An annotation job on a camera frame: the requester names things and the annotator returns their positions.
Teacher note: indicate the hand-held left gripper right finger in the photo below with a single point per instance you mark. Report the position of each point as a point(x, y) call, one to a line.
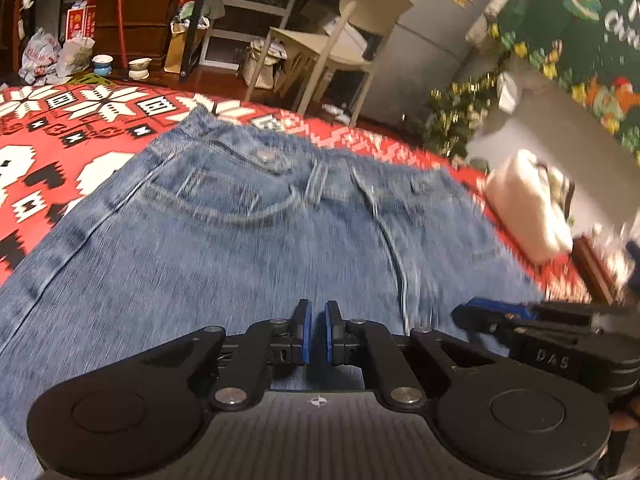
point(331, 332)

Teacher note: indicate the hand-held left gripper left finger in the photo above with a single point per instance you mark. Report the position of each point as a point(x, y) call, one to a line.
point(302, 332)

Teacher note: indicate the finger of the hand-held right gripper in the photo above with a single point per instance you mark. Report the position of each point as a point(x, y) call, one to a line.
point(480, 325)
point(500, 307)

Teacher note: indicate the blue denim jeans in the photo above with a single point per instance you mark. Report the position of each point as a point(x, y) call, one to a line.
point(200, 260)

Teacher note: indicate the person's right hand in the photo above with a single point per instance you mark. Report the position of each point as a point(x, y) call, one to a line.
point(627, 415)

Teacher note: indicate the wooden nightstand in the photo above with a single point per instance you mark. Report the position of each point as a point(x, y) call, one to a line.
point(592, 265)

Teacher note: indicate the cream folded cloth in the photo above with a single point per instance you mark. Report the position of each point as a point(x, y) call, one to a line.
point(520, 210)

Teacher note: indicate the small tinsel tree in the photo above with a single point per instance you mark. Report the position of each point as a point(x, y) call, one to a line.
point(455, 115)

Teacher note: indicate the white hanging paper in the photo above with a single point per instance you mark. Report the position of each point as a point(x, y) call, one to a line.
point(508, 92)

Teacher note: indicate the white tote bag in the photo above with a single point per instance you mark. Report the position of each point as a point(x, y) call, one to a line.
point(262, 67)

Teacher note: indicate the white box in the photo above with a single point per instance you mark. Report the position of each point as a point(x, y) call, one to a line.
point(350, 40)

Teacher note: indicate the grey refrigerator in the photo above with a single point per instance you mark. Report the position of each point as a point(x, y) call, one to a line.
point(430, 20)

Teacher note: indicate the brown paper bag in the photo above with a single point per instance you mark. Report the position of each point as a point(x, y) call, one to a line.
point(180, 50)

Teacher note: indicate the white drawer unit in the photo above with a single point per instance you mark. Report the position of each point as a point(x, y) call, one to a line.
point(216, 35)

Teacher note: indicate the white ceramic cup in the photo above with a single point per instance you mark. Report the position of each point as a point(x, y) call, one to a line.
point(139, 69)

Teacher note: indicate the black desk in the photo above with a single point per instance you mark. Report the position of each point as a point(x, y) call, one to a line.
point(192, 35)

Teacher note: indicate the red printed blanket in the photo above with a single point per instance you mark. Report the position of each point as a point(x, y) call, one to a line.
point(50, 130)

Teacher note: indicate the beige plastic chair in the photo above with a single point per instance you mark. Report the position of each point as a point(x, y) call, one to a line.
point(370, 7)

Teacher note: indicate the green lattice trivet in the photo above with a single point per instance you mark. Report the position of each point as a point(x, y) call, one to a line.
point(92, 81)

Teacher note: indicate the blue ceramic cup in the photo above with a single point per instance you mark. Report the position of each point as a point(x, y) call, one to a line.
point(102, 65)

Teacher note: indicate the brown wooden dresser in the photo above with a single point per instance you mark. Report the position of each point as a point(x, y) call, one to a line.
point(145, 15)

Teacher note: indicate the plain white plastic bag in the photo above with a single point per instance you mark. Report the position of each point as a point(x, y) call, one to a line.
point(75, 57)

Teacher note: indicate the red carton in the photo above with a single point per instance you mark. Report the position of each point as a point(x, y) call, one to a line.
point(80, 22)

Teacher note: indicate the dark wooden cabinet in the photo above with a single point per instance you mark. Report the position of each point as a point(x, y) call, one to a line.
point(10, 20)

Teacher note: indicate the green festive wall banner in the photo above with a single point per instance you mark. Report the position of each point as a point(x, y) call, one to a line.
point(565, 35)

